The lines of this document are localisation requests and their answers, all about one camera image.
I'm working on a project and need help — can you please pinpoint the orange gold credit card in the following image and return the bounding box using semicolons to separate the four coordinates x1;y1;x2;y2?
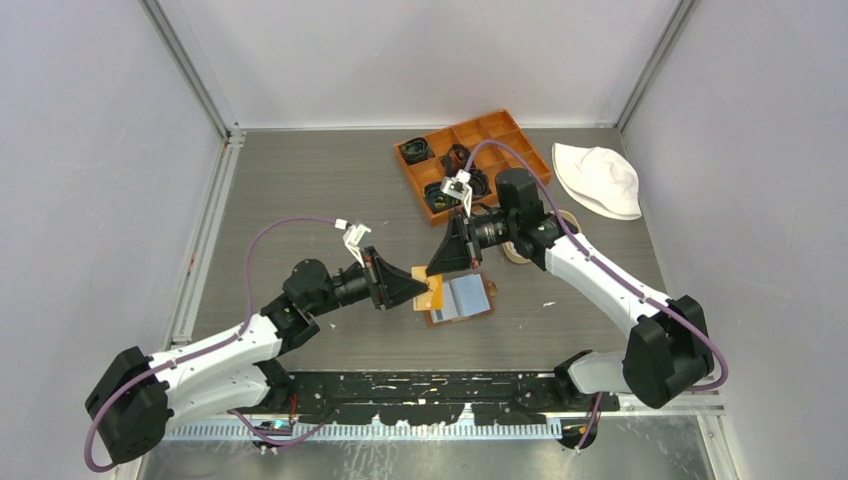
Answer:
411;266;444;312

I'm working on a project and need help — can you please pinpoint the rolled dark belt top-left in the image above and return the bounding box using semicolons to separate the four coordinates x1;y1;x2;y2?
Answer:
398;137;434;165

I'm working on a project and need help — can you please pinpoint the orange wooden divider tray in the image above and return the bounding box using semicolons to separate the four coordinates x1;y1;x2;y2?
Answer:
393;109;553;227

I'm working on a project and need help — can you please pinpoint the aluminium frame rail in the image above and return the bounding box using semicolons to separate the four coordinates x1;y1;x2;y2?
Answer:
123;374;727;420

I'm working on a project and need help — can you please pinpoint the rolled dark belt centre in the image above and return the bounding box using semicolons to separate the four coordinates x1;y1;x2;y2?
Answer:
441;143;491;200

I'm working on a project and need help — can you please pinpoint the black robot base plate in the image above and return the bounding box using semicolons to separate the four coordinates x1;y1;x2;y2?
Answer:
227;370;621;452

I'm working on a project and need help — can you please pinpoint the white bucket hat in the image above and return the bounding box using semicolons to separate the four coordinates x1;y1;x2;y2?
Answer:
551;143;642;221

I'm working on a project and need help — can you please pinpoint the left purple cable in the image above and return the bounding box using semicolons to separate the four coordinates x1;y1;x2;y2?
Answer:
84;215;346;474

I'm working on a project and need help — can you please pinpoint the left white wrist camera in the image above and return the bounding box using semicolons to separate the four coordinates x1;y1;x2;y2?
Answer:
335;218;372;266

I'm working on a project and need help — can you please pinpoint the rolled dark belt bottom-left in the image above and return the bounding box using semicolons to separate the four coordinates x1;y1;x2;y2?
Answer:
422;181;461;214

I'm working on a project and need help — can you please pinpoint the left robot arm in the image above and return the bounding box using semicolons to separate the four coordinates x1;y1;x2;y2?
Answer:
84;247;428;472

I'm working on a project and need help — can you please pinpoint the purple cable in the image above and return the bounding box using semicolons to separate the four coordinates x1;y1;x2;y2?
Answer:
463;139;730;453
84;215;346;474

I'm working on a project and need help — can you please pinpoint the brown leather card holder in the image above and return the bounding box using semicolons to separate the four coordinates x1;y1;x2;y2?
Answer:
425;274;498;328

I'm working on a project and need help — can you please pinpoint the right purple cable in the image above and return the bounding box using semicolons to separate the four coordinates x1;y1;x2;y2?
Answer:
463;139;730;453

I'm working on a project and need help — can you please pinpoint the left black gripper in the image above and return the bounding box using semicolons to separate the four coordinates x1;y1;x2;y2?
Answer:
308;246;428;317

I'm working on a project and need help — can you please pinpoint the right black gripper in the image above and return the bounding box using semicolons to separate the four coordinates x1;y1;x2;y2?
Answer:
426;207;517;277

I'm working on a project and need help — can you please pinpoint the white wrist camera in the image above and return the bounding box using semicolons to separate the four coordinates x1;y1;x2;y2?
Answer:
440;169;473;217
335;218;372;266

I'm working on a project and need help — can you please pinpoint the beige oval card tray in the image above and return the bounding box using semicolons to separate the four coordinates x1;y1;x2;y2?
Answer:
501;210;582;265

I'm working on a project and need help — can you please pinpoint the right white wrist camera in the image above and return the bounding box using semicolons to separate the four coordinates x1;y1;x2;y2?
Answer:
440;169;473;217

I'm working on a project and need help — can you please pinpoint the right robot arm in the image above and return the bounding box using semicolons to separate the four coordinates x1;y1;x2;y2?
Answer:
426;168;717;411

